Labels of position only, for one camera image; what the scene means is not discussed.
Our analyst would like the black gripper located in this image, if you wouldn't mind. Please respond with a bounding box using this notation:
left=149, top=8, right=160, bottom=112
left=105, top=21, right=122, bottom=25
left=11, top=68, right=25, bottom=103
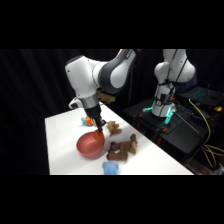
left=83, top=103, right=107, bottom=134

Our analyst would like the pink bowl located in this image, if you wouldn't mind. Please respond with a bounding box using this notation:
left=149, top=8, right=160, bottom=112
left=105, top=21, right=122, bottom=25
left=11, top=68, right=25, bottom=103
left=75, top=130, right=107, bottom=160

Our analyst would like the small tan plush toy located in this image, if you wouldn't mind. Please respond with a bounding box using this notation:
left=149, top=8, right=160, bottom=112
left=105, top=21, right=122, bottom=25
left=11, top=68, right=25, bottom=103
left=105, top=120, right=123, bottom=137

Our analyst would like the blue orange plush toy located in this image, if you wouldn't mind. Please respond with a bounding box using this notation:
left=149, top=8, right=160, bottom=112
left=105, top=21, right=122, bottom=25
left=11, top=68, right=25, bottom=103
left=80, top=115, right=96, bottom=127

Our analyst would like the large brown plush dog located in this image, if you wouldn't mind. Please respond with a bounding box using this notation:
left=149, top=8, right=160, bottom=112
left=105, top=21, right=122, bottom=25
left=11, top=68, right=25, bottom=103
left=105, top=133, right=139, bottom=162

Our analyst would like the light blue plush bear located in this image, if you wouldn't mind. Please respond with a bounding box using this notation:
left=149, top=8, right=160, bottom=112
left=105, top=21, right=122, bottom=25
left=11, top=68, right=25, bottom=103
left=101, top=161, right=120, bottom=176

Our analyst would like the black robot stand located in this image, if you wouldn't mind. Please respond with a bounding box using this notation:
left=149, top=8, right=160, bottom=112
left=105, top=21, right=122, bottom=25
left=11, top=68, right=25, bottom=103
left=122, top=97, right=224, bottom=166

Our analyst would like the black laptop with lit keyboard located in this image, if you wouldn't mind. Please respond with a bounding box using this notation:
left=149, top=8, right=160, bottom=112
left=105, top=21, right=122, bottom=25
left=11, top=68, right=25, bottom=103
left=181, top=85, right=224, bottom=108

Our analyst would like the tan wrist cable bracket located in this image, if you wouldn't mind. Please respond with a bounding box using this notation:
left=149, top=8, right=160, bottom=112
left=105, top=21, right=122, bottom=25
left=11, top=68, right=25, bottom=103
left=97, top=92, right=117, bottom=104

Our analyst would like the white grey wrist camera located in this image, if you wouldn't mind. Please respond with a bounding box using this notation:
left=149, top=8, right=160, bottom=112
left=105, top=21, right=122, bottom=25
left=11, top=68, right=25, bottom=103
left=68, top=97, right=83, bottom=111

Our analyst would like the yellow cable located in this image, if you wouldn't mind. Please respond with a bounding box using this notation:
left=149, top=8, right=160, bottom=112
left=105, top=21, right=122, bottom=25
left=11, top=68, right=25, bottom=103
left=187, top=98, right=224, bottom=169

